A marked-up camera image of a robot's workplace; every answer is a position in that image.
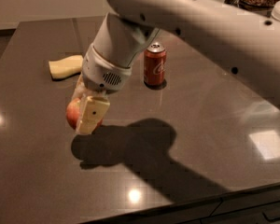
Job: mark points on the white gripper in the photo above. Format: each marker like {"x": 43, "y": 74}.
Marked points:
{"x": 103, "y": 71}

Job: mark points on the red apple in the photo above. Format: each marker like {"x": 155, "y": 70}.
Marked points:
{"x": 72, "y": 112}

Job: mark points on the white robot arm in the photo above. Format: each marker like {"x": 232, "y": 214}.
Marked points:
{"x": 228, "y": 36}

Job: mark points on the yellow sponge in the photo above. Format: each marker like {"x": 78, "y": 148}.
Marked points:
{"x": 66, "y": 67}

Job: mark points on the red soda can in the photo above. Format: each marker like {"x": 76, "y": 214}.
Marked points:
{"x": 154, "y": 64}

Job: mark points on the black drawer handle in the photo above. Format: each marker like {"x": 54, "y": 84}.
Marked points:
{"x": 272, "y": 215}

